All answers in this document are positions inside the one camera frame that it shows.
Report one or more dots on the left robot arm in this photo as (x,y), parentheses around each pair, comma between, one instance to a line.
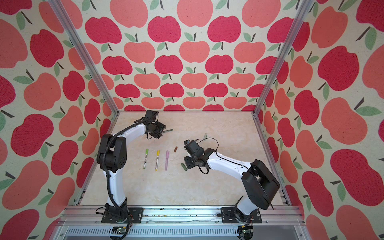
(112,157)

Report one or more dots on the aluminium front rail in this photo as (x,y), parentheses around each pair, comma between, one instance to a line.
(183,222)

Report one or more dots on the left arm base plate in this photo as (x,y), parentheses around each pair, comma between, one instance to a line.
(112,215)

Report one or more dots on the white pen light green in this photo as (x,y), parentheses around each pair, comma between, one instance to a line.
(146,159)

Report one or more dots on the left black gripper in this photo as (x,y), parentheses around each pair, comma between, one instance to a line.
(162,126)

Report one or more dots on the yellow-tipped white pen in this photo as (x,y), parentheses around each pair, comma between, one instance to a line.
(157,160)

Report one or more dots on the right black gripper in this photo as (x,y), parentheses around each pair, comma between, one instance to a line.
(187,164)

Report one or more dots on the pink pen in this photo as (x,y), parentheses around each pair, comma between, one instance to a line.
(167,160)

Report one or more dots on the right aluminium corner post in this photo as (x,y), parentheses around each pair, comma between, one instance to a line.
(298,21)

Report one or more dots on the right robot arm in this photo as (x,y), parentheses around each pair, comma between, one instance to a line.
(260,184)

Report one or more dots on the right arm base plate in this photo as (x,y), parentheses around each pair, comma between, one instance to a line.
(235,216)

